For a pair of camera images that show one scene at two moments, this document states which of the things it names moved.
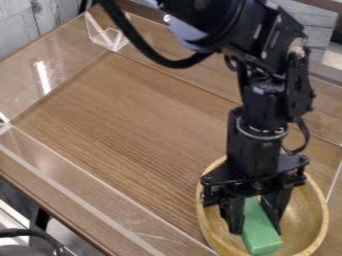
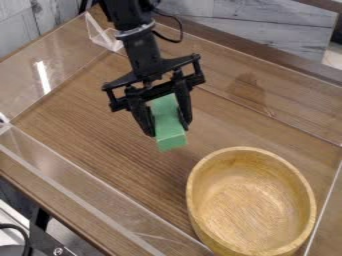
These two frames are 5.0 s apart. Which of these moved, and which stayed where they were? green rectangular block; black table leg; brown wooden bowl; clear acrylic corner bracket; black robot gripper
Moved: black robot gripper; green rectangular block; brown wooden bowl
Stayed: clear acrylic corner bracket; black table leg
